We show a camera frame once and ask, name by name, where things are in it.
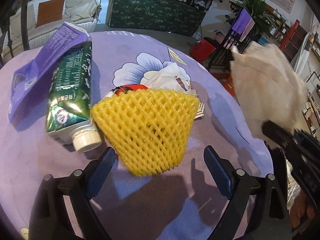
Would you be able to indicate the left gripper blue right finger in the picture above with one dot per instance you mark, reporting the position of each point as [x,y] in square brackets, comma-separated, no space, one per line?
[221,171]

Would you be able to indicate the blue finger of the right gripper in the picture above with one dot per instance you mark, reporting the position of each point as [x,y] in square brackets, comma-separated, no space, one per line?
[276,136]

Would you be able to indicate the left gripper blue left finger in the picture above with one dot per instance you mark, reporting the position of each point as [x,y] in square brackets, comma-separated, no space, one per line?
[97,171]

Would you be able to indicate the green milk carton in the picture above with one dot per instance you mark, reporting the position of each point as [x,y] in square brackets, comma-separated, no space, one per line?
[68,119]

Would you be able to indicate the yellow foam fruit net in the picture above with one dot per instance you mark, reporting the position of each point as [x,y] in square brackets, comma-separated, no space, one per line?
[148,128]

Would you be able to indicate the purple paper package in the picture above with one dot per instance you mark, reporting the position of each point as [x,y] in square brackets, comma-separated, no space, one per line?
[25,78]

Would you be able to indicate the black trash bin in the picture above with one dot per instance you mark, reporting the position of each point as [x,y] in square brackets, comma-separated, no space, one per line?
[280,169]

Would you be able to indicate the person's right hand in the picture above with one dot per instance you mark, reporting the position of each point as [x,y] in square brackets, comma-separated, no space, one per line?
[299,208]

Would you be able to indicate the red ladder shelf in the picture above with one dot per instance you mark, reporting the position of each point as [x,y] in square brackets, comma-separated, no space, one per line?
[292,40]

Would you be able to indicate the black metal rack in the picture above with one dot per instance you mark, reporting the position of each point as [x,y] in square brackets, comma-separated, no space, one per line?
[223,54]

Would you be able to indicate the green potted plant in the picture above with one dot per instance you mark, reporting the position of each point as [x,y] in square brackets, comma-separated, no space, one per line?
[257,11]

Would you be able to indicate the purple hanging towel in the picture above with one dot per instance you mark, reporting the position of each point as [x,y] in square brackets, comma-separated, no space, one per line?
[243,24]

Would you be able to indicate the red bag on floor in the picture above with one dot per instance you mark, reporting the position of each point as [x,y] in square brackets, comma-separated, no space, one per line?
[203,49]

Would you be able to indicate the green patterned counter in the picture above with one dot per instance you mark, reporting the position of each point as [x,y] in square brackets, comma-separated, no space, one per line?
[169,16]

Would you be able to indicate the white wicker sofa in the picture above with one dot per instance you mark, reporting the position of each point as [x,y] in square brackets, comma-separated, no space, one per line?
[83,13]

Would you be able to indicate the orange cushion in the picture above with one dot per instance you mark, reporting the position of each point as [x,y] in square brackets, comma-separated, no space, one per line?
[49,11]

